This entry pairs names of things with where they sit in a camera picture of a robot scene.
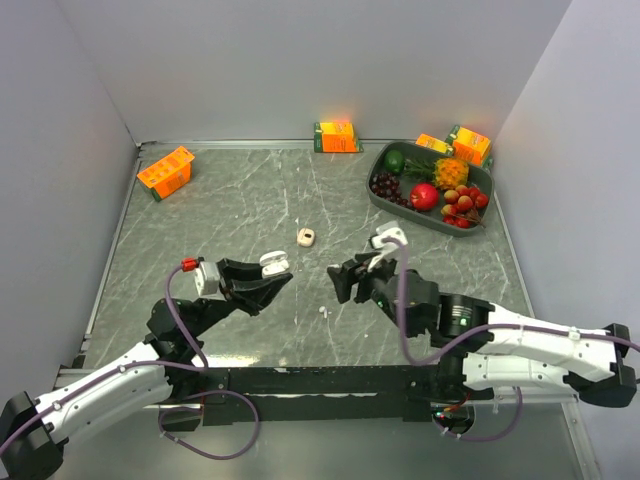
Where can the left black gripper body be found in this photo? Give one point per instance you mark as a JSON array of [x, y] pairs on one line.
[[232, 302]]

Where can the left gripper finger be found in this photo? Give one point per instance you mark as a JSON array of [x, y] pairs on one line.
[[267, 291], [236, 274]]

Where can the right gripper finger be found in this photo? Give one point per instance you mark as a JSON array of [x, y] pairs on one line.
[[343, 278], [367, 281]]

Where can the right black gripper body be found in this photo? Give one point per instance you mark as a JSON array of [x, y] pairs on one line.
[[379, 294]]

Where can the white earbud charging case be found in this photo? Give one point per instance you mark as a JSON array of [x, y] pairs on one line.
[[274, 263]]

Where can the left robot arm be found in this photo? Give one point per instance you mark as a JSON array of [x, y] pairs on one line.
[[166, 365]]

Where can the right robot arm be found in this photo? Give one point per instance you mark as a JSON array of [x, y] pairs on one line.
[[477, 345]]

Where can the pink earbud charging case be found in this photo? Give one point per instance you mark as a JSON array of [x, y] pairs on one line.
[[306, 237]]

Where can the white earbud pair lower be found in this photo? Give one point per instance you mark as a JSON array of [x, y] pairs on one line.
[[324, 311]]

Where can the dark grape bunch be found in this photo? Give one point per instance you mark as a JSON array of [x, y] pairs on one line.
[[387, 186]]

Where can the red apple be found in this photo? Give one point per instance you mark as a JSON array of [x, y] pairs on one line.
[[424, 197]]

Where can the red lychee bunch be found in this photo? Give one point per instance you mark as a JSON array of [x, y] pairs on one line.
[[464, 207]]

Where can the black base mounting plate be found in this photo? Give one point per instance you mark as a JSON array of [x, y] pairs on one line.
[[321, 393]]

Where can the orange juice carton left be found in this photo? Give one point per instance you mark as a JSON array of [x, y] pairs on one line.
[[167, 175]]

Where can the orange juice carton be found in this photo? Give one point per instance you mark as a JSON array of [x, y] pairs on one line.
[[167, 175], [470, 146], [336, 137]]

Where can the green lime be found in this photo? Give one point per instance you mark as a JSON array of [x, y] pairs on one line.
[[394, 162]]

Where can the small pineapple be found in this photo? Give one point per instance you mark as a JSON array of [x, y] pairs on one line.
[[443, 173]]

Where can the orange juice carton middle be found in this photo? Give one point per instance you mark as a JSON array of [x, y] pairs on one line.
[[336, 137]]

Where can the orange carton behind tray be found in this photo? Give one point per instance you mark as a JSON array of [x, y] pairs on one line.
[[432, 143]]

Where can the orange juice carton right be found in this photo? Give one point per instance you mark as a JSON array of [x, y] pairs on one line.
[[470, 146]]

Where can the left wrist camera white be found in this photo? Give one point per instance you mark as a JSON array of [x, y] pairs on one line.
[[206, 275]]

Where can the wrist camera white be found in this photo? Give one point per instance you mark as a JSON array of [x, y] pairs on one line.
[[388, 242], [206, 275]]

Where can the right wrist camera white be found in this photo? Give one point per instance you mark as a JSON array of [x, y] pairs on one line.
[[388, 242]]

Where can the aluminium rail frame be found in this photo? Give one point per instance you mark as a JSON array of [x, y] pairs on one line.
[[246, 200]]

